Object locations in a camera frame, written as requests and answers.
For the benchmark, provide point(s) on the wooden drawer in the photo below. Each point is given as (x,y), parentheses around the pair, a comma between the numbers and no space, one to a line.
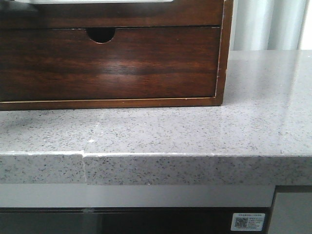
(175,13)
(65,64)

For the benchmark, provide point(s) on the dark wooden drawer cabinet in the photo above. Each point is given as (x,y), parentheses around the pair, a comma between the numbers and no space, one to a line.
(27,8)

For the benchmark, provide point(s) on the white QR code sticker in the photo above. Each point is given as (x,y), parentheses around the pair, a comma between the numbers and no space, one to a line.
(247,222)

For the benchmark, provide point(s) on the white pleated curtain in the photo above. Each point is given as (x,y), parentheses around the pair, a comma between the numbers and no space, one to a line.
(271,25)

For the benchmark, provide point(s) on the grey cabinet panel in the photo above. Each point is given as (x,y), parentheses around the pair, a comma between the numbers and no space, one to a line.
(291,210)

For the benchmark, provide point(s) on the dark glass appliance door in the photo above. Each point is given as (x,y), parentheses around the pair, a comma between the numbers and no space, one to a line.
(171,220)

